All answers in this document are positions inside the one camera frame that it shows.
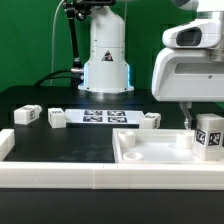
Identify black cable bundle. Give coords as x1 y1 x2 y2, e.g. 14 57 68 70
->
34 68 84 88

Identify white U-shaped obstacle fence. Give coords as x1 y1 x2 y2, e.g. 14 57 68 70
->
0 129 224 190

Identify white fiducial tag plate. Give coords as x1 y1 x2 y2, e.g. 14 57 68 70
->
65 109 144 125

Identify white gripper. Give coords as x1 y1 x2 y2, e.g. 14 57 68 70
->
151 18 224 129

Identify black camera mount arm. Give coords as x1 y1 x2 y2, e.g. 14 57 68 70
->
63 0 116 87

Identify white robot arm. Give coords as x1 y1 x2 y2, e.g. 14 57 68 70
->
79 0 224 128

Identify white thin cable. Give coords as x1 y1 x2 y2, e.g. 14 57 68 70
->
49 0 66 87

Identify white square tabletop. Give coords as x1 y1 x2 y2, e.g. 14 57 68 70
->
112 129 204 164

